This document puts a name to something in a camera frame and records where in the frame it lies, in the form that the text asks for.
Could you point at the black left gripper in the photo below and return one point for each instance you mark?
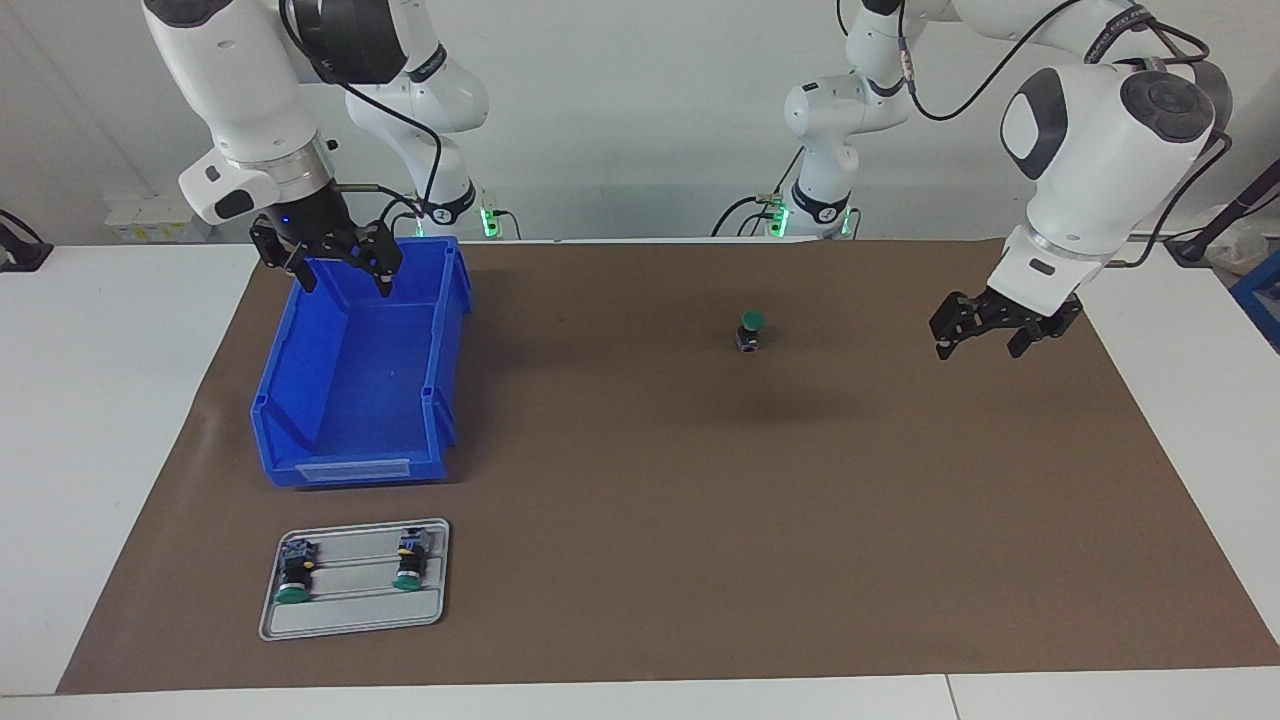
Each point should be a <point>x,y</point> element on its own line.
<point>1025,312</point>

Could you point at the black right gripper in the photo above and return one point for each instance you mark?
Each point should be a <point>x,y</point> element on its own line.
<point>308,218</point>

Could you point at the green push button switch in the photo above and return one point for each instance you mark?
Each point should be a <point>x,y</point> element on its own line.
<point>750,338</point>
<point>294,575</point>
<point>410,562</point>

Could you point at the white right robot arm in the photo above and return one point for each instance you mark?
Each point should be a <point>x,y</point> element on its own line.
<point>230,80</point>

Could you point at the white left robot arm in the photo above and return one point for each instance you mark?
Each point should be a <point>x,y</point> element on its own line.
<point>1100,150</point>

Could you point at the blue plastic storage bin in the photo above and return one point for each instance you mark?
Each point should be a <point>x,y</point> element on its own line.
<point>370,400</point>

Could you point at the green lit base connector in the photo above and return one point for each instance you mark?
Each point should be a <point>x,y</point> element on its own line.
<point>488,220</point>
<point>780,215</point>

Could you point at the white cardboard box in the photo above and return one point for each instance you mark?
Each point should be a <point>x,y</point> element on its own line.
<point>150,218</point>

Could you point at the black stand pole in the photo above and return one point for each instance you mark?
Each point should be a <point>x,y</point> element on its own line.
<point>1225,215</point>

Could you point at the clear plastic bag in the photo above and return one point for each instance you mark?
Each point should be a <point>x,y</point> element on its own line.
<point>1240,248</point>

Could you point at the black table clamp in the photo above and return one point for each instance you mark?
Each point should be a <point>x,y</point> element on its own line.
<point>22,252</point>

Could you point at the brown table mat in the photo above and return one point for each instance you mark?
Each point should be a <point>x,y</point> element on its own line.
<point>750,520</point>

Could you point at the grey metal tray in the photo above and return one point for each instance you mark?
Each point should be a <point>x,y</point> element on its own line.
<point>350,620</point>

